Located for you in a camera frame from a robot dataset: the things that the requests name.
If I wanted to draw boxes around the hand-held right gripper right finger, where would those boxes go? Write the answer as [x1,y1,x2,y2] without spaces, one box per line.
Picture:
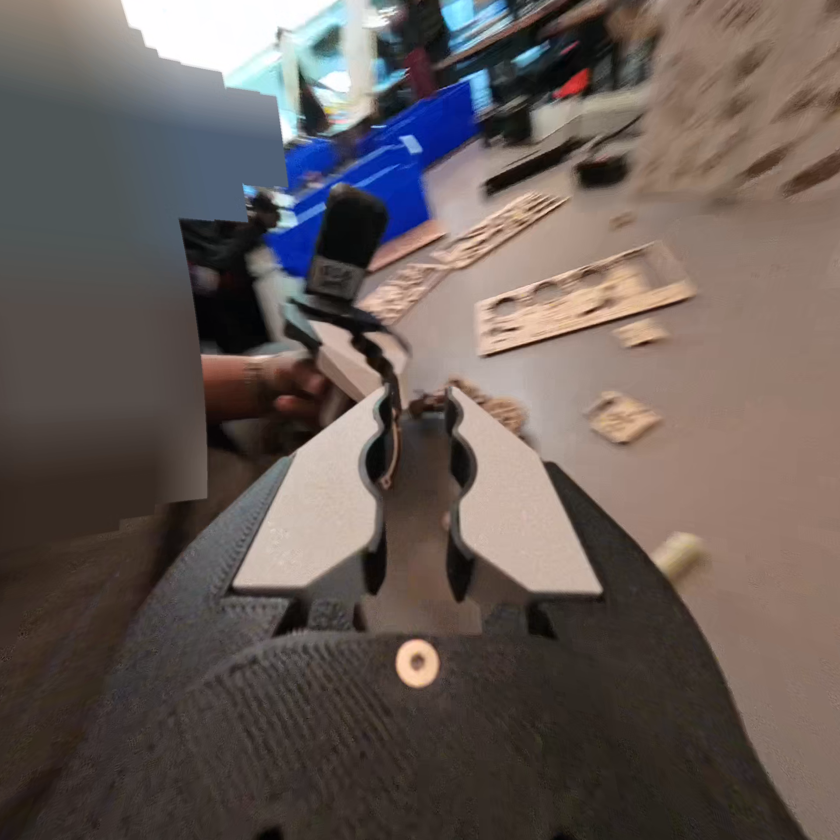
[444,386,604,602]

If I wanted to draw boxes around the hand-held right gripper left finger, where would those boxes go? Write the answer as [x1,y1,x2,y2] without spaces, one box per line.
[233,386,403,595]

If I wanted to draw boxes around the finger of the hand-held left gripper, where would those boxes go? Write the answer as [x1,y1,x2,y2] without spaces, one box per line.
[307,320,389,403]
[351,327,404,427]

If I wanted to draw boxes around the person's left forearm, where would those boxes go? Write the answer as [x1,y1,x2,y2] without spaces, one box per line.
[200,353,273,422]

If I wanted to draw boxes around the grey desk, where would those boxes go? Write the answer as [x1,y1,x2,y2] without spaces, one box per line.
[289,131,840,840]

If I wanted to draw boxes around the person's left hand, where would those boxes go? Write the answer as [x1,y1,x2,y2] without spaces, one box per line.
[269,350,336,421]

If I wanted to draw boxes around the blue storage bin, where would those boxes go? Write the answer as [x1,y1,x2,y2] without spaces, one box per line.
[266,146,432,278]
[283,80,481,191]

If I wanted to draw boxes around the brown flat board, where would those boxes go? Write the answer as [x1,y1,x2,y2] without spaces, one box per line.
[369,222,448,271]

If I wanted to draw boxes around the wooden gear wheel assembly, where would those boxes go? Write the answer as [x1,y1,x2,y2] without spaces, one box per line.
[451,377,530,435]

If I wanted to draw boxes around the flat slotted wooden puzzle piece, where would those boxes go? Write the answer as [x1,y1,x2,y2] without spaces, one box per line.
[583,391,663,445]

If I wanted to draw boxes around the pale short cylinder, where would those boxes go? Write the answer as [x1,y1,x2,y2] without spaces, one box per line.
[652,532,707,576]

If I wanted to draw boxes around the long black flat object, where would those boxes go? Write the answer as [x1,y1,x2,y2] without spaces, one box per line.
[484,140,586,196]

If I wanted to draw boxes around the flat notched wooden puzzle piece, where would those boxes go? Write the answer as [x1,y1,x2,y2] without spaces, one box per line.
[613,318,671,349]

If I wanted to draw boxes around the round black object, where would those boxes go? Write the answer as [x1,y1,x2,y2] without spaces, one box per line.
[576,156,632,189]

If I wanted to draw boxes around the wooden puzzle sheet with cutouts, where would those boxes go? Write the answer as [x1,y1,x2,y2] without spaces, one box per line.
[474,240,698,358]

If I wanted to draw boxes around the person's brown trouser legs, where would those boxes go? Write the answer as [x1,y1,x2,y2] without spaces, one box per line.
[0,505,217,840]

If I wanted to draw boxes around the large wooden puzzle sheet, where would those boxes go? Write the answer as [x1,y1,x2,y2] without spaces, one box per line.
[626,0,840,201]

